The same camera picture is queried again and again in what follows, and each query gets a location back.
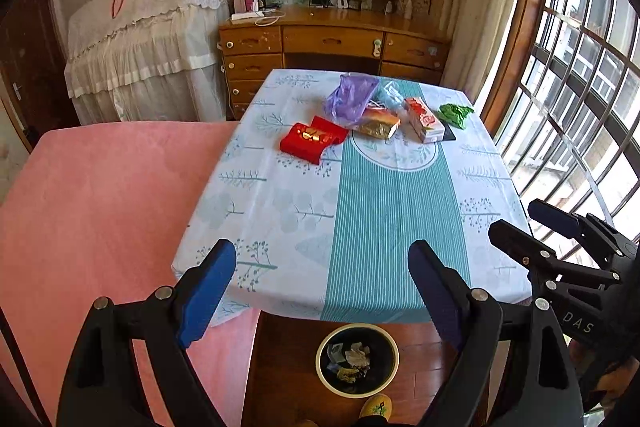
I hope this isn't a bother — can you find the dark blue cream-rimmed trash bin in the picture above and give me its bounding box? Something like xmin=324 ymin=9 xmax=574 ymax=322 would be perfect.
xmin=315 ymin=323 xmax=400 ymax=398

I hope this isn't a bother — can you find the red box gold print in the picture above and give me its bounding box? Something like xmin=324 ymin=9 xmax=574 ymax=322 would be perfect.
xmin=279 ymin=122 xmax=328 ymax=166

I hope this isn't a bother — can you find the clear blue plastic bag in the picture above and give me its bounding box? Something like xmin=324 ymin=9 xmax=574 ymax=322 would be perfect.
xmin=372 ymin=78 xmax=408 ymax=110

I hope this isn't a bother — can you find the dark wooden door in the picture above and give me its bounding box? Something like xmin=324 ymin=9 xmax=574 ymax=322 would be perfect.
xmin=0 ymin=0 xmax=76 ymax=148

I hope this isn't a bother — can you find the red and white carton box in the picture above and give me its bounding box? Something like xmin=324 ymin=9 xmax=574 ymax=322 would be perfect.
xmin=402 ymin=97 xmax=446 ymax=144

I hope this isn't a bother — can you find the wooden window frame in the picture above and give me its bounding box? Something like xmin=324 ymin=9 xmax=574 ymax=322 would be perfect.
xmin=477 ymin=0 xmax=551 ymax=132

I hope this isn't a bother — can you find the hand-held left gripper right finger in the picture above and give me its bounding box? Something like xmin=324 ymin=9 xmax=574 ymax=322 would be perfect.
xmin=407 ymin=241 xmax=583 ymax=427

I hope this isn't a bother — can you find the wooden desk with drawers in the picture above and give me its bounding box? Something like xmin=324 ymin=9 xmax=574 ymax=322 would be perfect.
xmin=218 ymin=4 xmax=451 ymax=120

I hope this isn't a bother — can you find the purple plastic bag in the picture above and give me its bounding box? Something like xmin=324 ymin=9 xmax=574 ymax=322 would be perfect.
xmin=323 ymin=73 xmax=381 ymax=129

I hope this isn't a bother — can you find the table with patterned tablecloth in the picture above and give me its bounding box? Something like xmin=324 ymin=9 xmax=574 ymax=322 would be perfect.
xmin=171 ymin=68 xmax=532 ymax=324

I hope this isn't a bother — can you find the pink blanket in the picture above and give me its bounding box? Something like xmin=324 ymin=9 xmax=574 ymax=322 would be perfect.
xmin=0 ymin=122 xmax=261 ymax=427

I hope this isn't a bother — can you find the white lace covered piano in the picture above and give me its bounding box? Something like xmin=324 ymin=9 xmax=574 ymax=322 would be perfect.
xmin=64 ymin=0 xmax=238 ymax=122

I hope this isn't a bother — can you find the green crumpled wrapper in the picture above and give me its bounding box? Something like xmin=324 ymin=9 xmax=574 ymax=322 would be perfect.
xmin=439 ymin=103 xmax=475 ymax=130

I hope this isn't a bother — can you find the window with metal grille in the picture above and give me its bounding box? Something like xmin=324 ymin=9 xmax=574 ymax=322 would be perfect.
xmin=495 ymin=0 xmax=640 ymax=268

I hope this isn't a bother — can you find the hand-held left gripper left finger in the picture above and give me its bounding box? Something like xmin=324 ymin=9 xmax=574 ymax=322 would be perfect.
xmin=56 ymin=239 xmax=237 ymax=427

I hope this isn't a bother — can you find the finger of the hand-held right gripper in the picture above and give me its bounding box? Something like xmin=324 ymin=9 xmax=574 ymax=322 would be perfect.
xmin=488 ymin=219 xmax=622 ymax=293
xmin=528 ymin=199 xmax=584 ymax=241

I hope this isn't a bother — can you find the red packet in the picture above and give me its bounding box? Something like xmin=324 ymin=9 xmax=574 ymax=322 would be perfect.
xmin=310 ymin=116 xmax=349 ymax=146

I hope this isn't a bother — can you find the brown snack packet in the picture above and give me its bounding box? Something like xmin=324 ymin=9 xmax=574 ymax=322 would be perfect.
xmin=351 ymin=104 xmax=402 ymax=141

